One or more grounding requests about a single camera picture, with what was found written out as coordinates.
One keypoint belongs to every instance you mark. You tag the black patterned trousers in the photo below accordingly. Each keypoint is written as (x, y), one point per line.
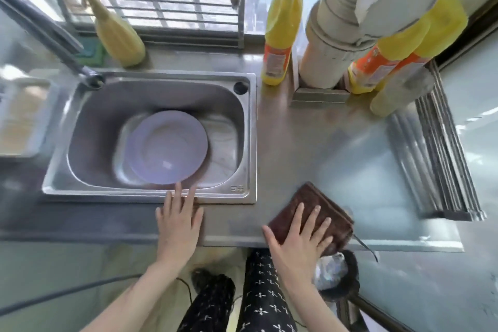
(260, 304)

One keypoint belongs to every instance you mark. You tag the green sponge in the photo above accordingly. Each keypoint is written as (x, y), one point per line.
(91, 55)

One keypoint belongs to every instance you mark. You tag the brown cleaning cloth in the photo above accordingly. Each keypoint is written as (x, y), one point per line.
(323, 203)

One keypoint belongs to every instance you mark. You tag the white cup drying rack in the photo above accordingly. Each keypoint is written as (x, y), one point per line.
(23, 117)

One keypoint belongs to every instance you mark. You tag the steel sink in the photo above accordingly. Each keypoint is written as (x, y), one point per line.
(97, 110)

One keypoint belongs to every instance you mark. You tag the pale yellow spray bottle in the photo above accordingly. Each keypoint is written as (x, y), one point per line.
(118, 40)

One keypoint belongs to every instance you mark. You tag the dark shoe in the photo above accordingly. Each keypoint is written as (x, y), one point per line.
(204, 279)

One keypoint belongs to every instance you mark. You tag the white drain pipe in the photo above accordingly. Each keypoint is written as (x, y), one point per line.
(338, 44)

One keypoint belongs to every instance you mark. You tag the person's right hand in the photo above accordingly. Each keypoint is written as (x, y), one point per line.
(297, 254)

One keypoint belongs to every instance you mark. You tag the person's left hand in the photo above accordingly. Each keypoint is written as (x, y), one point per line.
(179, 226)

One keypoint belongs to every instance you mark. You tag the purple plate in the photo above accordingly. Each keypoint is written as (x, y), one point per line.
(167, 147)

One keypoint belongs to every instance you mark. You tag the clear plastic bag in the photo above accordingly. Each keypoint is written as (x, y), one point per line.
(330, 269)

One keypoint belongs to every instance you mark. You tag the black bin with bag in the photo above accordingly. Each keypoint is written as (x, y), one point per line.
(352, 273)

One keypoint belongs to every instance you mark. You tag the chrome faucet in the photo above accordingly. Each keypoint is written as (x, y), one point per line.
(46, 28)

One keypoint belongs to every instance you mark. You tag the stainless steel countertop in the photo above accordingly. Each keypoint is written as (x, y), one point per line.
(311, 141)

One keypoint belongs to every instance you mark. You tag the rolled steel drying rack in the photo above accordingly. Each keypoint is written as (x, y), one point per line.
(435, 156)

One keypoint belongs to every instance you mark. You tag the frosted glass sliding door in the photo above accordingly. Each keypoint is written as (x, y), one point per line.
(478, 187)

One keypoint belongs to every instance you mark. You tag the person's right forearm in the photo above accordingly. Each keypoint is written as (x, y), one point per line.
(315, 308)

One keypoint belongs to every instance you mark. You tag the person's left forearm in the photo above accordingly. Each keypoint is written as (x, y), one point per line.
(136, 300)

